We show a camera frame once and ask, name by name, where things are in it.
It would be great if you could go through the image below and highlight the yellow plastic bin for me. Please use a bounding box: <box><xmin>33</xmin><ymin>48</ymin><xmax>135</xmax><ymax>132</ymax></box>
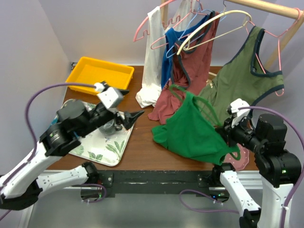
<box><xmin>66</xmin><ymin>57</ymin><xmax>134</xmax><ymax>90</ymax></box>

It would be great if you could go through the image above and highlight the rust red tank top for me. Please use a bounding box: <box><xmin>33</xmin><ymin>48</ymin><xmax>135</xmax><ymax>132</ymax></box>
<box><xmin>148</xmin><ymin>19</ymin><xmax>219</xmax><ymax>124</ymax></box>

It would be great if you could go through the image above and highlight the pink dotted plate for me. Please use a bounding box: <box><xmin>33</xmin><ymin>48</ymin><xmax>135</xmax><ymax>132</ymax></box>
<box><xmin>224</xmin><ymin>144</ymin><xmax>250</xmax><ymax>171</ymax></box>

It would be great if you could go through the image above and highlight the grey ceramic mug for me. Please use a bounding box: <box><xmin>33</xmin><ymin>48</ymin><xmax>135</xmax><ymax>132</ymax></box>
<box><xmin>99</xmin><ymin>120</ymin><xmax>123</xmax><ymax>135</ymax></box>

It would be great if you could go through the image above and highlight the bright green tank top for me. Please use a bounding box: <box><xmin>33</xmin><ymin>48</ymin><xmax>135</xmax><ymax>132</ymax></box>
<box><xmin>152</xmin><ymin>92</ymin><xmax>240</xmax><ymax>165</ymax></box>

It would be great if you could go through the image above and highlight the green plastic hanger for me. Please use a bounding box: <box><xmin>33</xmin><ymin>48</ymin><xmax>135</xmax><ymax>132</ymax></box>
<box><xmin>169</xmin><ymin>84</ymin><xmax>241</xmax><ymax>160</ymax></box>

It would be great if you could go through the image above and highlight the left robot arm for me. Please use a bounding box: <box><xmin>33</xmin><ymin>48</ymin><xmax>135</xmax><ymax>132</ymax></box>
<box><xmin>0</xmin><ymin>87</ymin><xmax>144</xmax><ymax>211</ymax></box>

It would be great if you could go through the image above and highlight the wooden clothes rail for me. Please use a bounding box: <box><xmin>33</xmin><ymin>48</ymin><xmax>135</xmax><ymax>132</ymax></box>
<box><xmin>225</xmin><ymin>0</ymin><xmax>304</xmax><ymax>69</ymax></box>

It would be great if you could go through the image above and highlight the small pink wire hanger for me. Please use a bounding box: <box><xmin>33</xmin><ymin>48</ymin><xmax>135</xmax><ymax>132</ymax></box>
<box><xmin>148</xmin><ymin>22</ymin><xmax>203</xmax><ymax>50</ymax></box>

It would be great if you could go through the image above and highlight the olive green tank top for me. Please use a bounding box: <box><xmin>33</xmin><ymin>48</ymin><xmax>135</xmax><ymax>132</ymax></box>
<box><xmin>199</xmin><ymin>26</ymin><xmax>284</xmax><ymax>124</ymax></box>

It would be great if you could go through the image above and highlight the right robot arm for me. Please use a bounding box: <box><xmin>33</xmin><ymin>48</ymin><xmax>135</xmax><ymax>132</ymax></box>
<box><xmin>211</xmin><ymin>114</ymin><xmax>302</xmax><ymax>228</ymax></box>

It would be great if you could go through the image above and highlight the large pink hanger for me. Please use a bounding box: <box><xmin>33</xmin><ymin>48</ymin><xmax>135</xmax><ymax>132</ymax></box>
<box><xmin>133</xmin><ymin>0</ymin><xmax>204</xmax><ymax>43</ymax></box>

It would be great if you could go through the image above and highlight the light blue wire hanger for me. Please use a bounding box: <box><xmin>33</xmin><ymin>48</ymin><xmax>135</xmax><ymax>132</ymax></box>
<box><xmin>164</xmin><ymin>9</ymin><xmax>214</xmax><ymax>59</ymax></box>

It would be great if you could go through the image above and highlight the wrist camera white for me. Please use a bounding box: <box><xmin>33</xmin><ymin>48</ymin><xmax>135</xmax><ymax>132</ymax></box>
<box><xmin>94</xmin><ymin>81</ymin><xmax>124</xmax><ymax>110</ymax></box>
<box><xmin>227</xmin><ymin>98</ymin><xmax>250</xmax><ymax>128</ymax></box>

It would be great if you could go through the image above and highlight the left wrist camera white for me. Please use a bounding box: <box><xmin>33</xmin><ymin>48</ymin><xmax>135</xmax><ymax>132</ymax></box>
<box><xmin>94</xmin><ymin>81</ymin><xmax>124</xmax><ymax>110</ymax></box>

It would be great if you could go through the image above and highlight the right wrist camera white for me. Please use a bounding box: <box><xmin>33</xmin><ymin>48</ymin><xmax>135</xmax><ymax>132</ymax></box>
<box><xmin>227</xmin><ymin>98</ymin><xmax>250</xmax><ymax>128</ymax></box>

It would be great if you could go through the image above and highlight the floral serving tray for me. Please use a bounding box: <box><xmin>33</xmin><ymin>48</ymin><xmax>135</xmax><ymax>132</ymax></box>
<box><xmin>51</xmin><ymin>98</ymin><xmax>136</xmax><ymax>167</ymax></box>

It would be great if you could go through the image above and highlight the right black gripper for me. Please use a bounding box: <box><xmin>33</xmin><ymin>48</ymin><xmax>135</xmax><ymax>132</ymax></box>
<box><xmin>216</xmin><ymin>111</ymin><xmax>265</xmax><ymax>151</ymax></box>

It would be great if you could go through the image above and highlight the cream wooden hanger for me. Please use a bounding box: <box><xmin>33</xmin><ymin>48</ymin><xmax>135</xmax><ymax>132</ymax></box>
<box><xmin>176</xmin><ymin>7</ymin><xmax>252</xmax><ymax>56</ymax></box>

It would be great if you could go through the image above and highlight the pink hanger right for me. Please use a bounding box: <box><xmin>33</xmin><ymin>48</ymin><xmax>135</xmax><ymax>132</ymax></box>
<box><xmin>245</xmin><ymin>8</ymin><xmax>303</xmax><ymax>96</ymax></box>

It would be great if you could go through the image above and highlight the blue tank top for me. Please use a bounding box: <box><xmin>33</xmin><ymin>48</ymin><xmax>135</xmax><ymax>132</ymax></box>
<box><xmin>161</xmin><ymin>12</ymin><xmax>215</xmax><ymax>89</ymax></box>

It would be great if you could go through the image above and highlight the white tank top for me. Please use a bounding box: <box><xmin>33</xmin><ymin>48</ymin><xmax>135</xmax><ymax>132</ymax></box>
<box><xmin>135</xmin><ymin>0</ymin><xmax>195</xmax><ymax>108</ymax></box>

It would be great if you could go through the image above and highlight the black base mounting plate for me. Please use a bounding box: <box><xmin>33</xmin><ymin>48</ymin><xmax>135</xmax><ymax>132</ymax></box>
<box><xmin>80</xmin><ymin>170</ymin><xmax>238</xmax><ymax>199</ymax></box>

